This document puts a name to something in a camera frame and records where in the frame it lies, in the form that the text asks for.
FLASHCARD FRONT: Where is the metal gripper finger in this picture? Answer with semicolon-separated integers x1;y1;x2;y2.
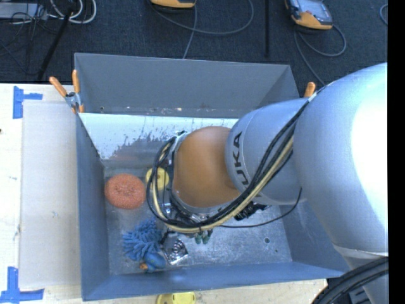
159;229;175;250
164;238;189;265

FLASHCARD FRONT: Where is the blue toy bird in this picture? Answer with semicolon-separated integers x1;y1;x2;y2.
139;251;167;274

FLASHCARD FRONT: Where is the blue fuzzy duster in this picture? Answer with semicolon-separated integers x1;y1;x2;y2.
121;218;166;262

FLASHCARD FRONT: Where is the yellow toy block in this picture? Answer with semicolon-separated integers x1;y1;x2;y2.
145;167;171;196

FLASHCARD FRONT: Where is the orange round scrubber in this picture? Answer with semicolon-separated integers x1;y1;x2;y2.
104;173;147;210

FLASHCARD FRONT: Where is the pale flat board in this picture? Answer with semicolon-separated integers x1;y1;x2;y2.
18;99;82;293

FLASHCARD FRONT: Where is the grey metal bin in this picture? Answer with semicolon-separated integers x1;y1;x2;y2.
73;52;351;302

